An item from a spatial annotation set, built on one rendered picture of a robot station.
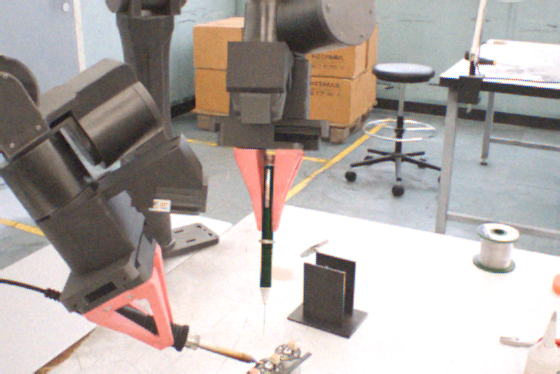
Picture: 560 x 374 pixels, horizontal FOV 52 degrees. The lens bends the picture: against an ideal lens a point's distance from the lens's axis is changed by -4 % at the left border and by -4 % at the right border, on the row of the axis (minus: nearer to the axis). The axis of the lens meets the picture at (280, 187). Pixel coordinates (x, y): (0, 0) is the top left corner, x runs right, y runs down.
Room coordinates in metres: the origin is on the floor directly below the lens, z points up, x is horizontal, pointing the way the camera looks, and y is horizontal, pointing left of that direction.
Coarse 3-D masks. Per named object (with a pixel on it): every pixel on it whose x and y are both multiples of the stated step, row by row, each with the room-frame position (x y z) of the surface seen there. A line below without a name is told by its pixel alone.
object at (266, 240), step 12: (264, 168) 0.51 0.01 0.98; (264, 180) 0.50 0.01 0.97; (264, 192) 0.50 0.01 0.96; (264, 204) 0.49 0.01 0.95; (264, 216) 0.49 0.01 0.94; (264, 228) 0.49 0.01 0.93; (264, 240) 0.48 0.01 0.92; (264, 252) 0.48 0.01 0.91; (264, 264) 0.48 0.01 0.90; (264, 276) 0.47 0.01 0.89
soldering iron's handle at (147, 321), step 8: (48, 288) 0.42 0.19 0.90; (48, 296) 0.42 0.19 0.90; (56, 296) 0.42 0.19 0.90; (80, 312) 0.42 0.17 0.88; (120, 312) 0.43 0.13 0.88; (128, 312) 0.43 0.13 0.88; (136, 312) 0.43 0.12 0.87; (136, 320) 0.43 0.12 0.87; (144, 320) 0.43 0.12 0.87; (152, 320) 0.43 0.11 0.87; (152, 328) 0.43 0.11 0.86; (176, 328) 0.43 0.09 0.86; (184, 328) 0.44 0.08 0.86; (176, 336) 0.43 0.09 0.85; (184, 336) 0.43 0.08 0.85; (176, 344) 0.43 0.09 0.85; (184, 344) 0.43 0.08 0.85
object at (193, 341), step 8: (192, 336) 0.44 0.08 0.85; (192, 344) 0.43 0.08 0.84; (200, 344) 0.44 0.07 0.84; (208, 344) 0.44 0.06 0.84; (216, 352) 0.44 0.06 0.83; (224, 352) 0.44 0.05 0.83; (232, 352) 0.44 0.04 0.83; (240, 352) 0.44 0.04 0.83; (240, 360) 0.44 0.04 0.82; (248, 360) 0.44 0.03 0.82
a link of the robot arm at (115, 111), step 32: (96, 64) 0.47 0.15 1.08; (128, 64) 0.46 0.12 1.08; (0, 96) 0.38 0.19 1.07; (64, 96) 0.43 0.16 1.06; (96, 96) 0.44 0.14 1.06; (128, 96) 0.45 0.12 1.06; (0, 128) 0.38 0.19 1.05; (32, 128) 0.39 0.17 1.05; (96, 128) 0.43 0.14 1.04; (128, 128) 0.44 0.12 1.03; (160, 128) 0.47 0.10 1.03
